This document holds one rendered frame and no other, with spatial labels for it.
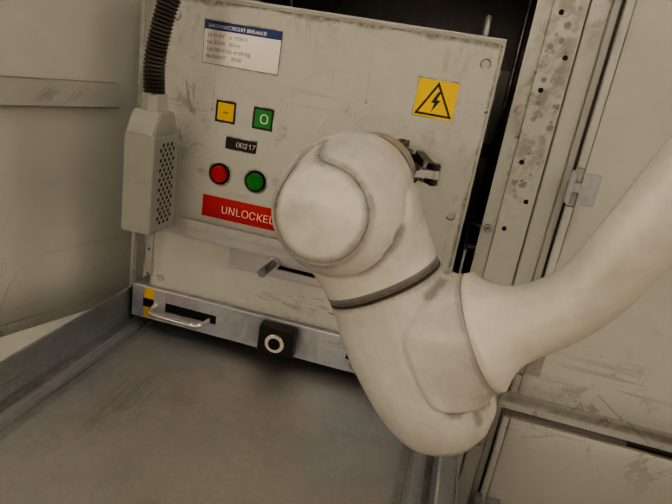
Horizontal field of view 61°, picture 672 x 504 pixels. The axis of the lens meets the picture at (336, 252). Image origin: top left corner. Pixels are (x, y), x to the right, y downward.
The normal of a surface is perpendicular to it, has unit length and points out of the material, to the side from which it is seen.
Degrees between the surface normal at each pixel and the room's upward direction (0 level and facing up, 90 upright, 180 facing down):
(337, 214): 84
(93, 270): 90
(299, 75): 90
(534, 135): 90
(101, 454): 0
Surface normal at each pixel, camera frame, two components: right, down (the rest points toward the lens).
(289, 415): 0.15, -0.94
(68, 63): 0.84, 0.29
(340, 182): -0.05, -0.18
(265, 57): -0.23, 0.28
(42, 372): 0.96, 0.22
